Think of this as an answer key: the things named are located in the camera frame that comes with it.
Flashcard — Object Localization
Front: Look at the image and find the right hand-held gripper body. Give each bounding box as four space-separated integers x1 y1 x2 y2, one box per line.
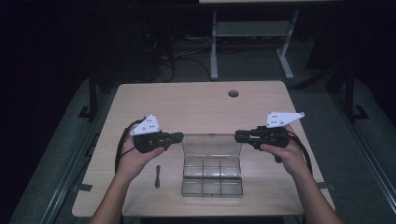
247 111 306 164

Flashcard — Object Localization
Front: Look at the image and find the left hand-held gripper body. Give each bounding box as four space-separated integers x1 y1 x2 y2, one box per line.
129 114 173 154

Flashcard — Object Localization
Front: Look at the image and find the clear plastic compartment box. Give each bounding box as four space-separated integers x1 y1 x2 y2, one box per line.
180 133 245 198

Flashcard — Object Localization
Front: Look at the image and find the person's left hand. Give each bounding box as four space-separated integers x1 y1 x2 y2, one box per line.
114 124 166 184

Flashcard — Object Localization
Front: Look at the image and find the person's right hand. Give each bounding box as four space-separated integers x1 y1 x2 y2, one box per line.
259 123 308 181

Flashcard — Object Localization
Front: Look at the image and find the black metal stand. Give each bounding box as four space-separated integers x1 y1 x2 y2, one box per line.
78 68 100 119
342 65 371 121

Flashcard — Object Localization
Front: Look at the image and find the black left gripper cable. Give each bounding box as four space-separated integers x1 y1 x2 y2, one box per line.
113 117 148 175

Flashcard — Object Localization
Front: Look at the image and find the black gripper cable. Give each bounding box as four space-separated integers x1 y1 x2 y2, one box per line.
113 117 148 175
285 129 314 175

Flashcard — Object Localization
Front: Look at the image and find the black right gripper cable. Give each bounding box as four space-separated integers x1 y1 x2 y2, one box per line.
285 129 314 175

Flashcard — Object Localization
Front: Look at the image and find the bundle of floor cables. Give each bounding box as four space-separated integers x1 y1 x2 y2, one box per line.
141 31 213 84

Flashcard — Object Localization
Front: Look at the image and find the grey metal floor rail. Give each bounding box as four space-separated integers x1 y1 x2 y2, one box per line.
39 90 117 224
330 91 396 207

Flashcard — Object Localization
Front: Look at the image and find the white desk with metal frame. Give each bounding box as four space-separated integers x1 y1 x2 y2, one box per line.
199 0 344 81

